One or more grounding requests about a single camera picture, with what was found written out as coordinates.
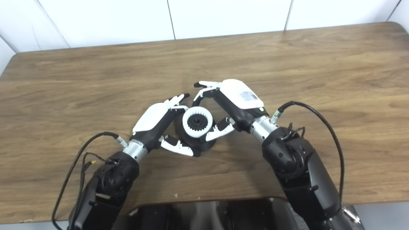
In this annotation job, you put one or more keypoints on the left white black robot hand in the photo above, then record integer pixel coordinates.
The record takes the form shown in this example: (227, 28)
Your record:
(153, 121)

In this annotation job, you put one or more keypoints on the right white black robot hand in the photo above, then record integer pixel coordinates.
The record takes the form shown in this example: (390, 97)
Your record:
(239, 102)

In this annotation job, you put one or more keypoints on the round black plastic part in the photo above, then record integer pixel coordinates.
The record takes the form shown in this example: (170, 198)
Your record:
(204, 145)

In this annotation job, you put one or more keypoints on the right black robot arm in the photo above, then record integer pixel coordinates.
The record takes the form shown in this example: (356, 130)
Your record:
(297, 166)

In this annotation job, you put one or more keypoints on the black robot torso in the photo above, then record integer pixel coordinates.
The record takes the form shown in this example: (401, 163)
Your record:
(198, 217)

